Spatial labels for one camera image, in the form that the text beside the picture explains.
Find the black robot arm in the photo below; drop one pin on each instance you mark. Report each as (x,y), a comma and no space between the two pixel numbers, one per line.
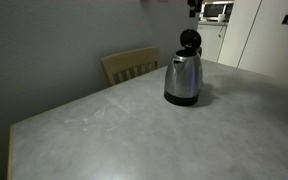
(195,7)

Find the stainless steel electric kettle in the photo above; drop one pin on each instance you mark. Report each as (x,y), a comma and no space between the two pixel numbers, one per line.
(184,74)

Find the white microwave oven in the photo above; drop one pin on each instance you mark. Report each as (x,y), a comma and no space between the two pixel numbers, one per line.
(212,9)

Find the white kitchen cabinet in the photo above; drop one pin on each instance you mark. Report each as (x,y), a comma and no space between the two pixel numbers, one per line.
(213,35)

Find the wooden chair behind table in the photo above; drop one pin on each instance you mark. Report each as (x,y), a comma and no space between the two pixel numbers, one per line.
(126,65)

